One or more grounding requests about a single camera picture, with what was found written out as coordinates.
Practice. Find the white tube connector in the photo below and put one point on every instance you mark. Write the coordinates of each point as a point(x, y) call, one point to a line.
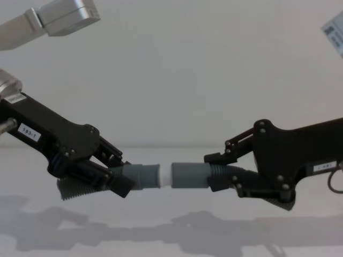
point(165, 175)

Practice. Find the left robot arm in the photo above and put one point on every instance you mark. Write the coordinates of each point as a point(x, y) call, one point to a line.
point(67, 18)

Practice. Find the white curtain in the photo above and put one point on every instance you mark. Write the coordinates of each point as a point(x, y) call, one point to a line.
point(174, 80)

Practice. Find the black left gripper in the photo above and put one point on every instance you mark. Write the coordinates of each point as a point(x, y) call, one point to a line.
point(53, 134)

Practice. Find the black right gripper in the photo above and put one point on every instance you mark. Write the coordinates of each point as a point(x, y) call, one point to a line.
point(294, 150)

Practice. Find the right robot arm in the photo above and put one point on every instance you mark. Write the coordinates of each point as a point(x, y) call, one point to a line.
point(335, 37)

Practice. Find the white table cloth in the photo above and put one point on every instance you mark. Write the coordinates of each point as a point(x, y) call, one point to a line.
point(166, 227)

